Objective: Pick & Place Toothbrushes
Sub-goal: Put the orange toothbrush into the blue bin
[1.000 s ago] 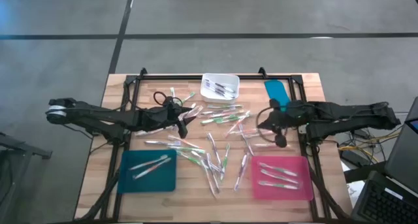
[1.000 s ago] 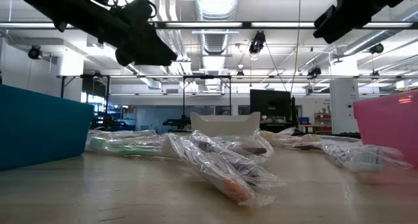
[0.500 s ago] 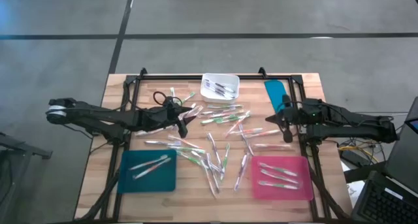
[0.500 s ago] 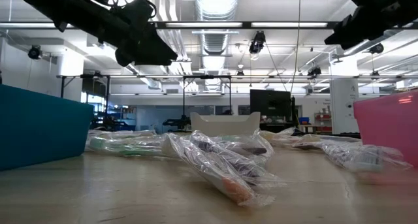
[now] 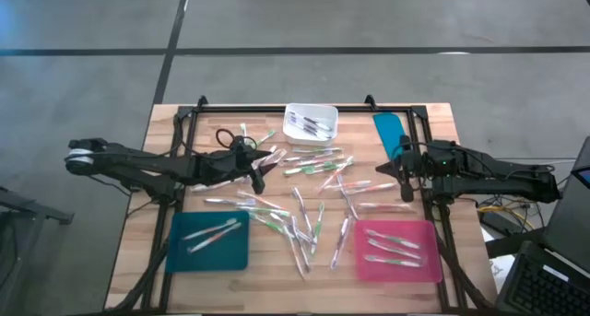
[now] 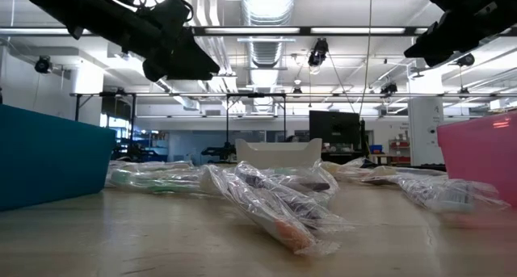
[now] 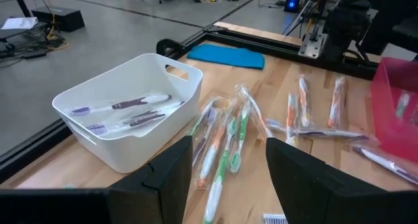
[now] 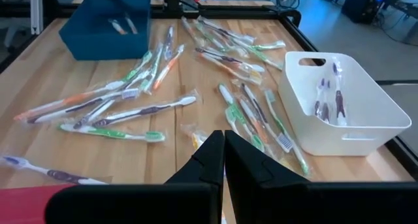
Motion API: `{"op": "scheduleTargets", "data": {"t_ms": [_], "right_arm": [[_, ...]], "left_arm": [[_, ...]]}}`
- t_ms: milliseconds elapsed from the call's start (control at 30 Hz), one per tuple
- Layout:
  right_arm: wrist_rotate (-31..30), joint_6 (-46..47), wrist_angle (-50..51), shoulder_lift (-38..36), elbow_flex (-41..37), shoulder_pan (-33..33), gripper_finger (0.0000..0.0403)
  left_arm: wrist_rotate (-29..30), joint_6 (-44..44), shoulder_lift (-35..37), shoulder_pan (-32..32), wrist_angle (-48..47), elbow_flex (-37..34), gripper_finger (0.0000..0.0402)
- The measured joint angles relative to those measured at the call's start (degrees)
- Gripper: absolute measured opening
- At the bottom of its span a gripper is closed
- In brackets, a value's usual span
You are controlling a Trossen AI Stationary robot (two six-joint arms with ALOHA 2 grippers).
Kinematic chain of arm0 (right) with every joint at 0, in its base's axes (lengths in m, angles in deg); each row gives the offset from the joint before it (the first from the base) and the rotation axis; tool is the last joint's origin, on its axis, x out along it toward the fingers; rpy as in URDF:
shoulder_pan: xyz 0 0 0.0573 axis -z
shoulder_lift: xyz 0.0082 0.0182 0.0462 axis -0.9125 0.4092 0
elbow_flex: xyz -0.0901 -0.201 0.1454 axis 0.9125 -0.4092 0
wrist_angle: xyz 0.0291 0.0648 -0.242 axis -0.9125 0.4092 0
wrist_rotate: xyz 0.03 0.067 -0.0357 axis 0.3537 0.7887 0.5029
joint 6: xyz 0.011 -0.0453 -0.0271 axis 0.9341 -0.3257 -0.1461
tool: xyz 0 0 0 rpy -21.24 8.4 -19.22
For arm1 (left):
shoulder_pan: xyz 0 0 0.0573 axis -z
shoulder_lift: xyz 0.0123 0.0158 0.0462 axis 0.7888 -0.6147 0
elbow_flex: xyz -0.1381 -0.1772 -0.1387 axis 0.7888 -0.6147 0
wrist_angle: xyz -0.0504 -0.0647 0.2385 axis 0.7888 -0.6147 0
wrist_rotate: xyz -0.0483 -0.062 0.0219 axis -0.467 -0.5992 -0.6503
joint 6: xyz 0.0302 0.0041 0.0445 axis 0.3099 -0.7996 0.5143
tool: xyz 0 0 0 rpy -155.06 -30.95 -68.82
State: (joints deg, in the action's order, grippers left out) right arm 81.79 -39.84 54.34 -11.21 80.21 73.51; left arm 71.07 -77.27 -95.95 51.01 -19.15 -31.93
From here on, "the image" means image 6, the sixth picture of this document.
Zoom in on silver ventilation duct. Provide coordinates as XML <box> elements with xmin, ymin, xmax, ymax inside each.
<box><xmin>241</xmin><ymin>0</ymin><xmax>296</xmax><ymax>70</ymax></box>
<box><xmin>442</xmin><ymin>34</ymin><xmax>517</xmax><ymax>70</ymax></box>

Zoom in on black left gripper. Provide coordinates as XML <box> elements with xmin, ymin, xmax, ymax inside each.
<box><xmin>120</xmin><ymin>10</ymin><xmax>221</xmax><ymax>82</ymax></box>

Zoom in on white square column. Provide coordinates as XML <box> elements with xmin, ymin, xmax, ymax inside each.
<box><xmin>407</xmin><ymin>97</ymin><xmax>444</xmax><ymax>167</ymax></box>

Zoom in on pink plastic bin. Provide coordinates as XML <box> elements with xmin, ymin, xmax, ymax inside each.
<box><xmin>436</xmin><ymin>111</ymin><xmax>517</xmax><ymax>208</ymax></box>

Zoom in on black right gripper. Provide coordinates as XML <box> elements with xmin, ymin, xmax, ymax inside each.
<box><xmin>403</xmin><ymin>0</ymin><xmax>517</xmax><ymax>68</ymax></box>

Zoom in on red storage shelf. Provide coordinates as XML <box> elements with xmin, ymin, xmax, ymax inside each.
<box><xmin>388</xmin><ymin>137</ymin><xmax>412</xmax><ymax>165</ymax></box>

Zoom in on black frame bar with lights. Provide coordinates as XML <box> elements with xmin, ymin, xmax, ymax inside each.
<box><xmin>0</xmin><ymin>25</ymin><xmax>429</xmax><ymax>37</ymax></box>

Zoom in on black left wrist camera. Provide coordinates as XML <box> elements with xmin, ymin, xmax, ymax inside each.
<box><xmin>141</xmin><ymin>0</ymin><xmax>194</xmax><ymax>31</ymax></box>

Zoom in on teal plastic bin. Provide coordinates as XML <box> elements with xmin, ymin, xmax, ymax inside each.
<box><xmin>0</xmin><ymin>103</ymin><xmax>117</xmax><ymax>212</ymax></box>

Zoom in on white plastic bin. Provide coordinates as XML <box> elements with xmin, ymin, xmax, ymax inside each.
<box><xmin>234</xmin><ymin>137</ymin><xmax>323</xmax><ymax>170</ymax></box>

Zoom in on black workstation frame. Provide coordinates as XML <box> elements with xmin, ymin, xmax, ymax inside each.
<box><xmin>74</xmin><ymin>91</ymin><xmax>288</xmax><ymax>149</ymax></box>

